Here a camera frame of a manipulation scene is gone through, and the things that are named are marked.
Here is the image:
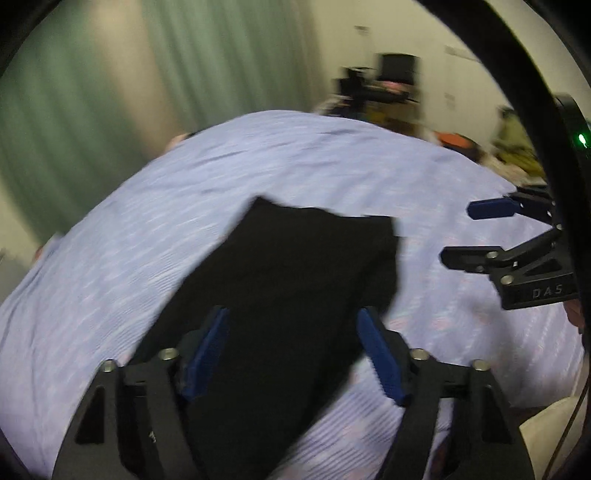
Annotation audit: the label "black pants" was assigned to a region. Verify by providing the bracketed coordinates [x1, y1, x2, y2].
[132, 197, 399, 479]

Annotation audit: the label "pile of clothes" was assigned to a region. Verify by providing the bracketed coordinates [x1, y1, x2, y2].
[479, 107, 546, 186]

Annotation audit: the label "orange stool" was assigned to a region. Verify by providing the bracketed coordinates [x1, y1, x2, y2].
[436, 132, 478, 151]

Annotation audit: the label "purple floral bed sheet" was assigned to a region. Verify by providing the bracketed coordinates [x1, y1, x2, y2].
[1, 111, 583, 477]

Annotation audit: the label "black folding chair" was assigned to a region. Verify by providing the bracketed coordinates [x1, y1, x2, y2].
[337, 53, 419, 111]

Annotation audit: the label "green curtain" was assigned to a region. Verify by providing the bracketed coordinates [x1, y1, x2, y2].
[1, 1, 322, 240]

